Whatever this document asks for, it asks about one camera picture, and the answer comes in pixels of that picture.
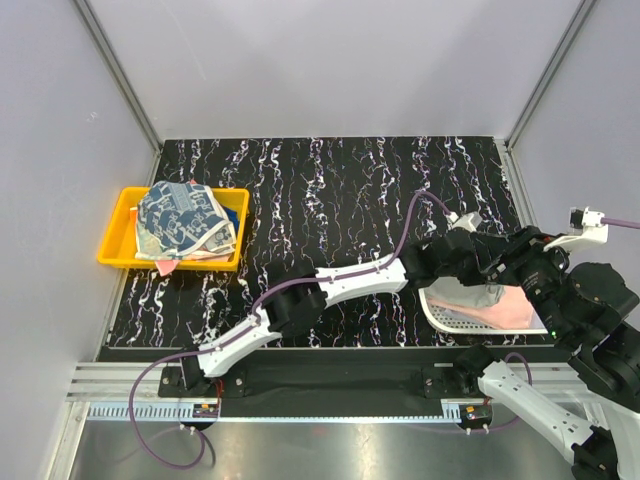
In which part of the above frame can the black marble pattern mat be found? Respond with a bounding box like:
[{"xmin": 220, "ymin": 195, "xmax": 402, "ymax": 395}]
[{"xmin": 107, "ymin": 137, "xmax": 521, "ymax": 348}]

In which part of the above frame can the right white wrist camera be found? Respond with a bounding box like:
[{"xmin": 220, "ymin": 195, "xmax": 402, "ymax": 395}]
[{"xmin": 543, "ymin": 207, "xmax": 609, "ymax": 254}]

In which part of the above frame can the aluminium frame post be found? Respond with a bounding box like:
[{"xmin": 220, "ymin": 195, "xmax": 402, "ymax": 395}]
[
  {"xmin": 69, "ymin": 0, "xmax": 166, "ymax": 151},
  {"xmin": 504, "ymin": 0, "xmax": 601, "ymax": 151}
]

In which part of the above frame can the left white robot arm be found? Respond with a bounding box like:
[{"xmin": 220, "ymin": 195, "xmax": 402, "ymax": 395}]
[{"xmin": 180, "ymin": 226, "xmax": 483, "ymax": 396}]

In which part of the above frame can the left aluminium frame post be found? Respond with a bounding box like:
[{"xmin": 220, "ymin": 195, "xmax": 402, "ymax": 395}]
[{"xmin": 69, "ymin": 0, "xmax": 166, "ymax": 151}]

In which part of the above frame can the yellow plastic tray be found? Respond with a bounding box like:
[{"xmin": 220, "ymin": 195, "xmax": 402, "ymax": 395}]
[{"xmin": 97, "ymin": 186, "xmax": 251, "ymax": 272}]

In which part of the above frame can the cream white towel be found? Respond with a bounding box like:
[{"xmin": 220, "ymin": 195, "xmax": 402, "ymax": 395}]
[{"xmin": 425, "ymin": 277, "xmax": 505, "ymax": 308}]

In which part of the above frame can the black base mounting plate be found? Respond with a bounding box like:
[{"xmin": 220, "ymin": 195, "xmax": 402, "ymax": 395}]
[{"xmin": 158, "ymin": 345, "xmax": 498, "ymax": 421}]

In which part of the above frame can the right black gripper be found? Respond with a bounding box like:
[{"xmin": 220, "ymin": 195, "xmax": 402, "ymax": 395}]
[{"xmin": 466, "ymin": 221, "xmax": 576, "ymax": 342}]

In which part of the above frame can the white perforated plastic basket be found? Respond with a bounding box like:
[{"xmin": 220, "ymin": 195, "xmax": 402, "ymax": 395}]
[{"xmin": 419, "ymin": 290, "xmax": 547, "ymax": 336}]

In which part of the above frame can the pink towel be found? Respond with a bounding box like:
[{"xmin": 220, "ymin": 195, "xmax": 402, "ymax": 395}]
[{"xmin": 426, "ymin": 286, "xmax": 534, "ymax": 330}]

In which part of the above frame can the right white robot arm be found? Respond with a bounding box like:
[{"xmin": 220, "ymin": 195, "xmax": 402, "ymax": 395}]
[{"xmin": 446, "ymin": 226, "xmax": 639, "ymax": 479}]

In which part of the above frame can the slotted cable duct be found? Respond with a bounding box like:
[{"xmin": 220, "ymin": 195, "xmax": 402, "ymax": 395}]
[{"xmin": 88, "ymin": 402, "xmax": 220, "ymax": 422}]

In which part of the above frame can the right aluminium frame post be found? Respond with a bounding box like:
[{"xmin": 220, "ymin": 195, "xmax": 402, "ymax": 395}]
[{"xmin": 504, "ymin": 0, "xmax": 601, "ymax": 151}]

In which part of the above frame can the blue patterned white towel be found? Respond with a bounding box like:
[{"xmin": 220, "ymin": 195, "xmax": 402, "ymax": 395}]
[{"xmin": 135, "ymin": 181, "xmax": 238, "ymax": 261}]

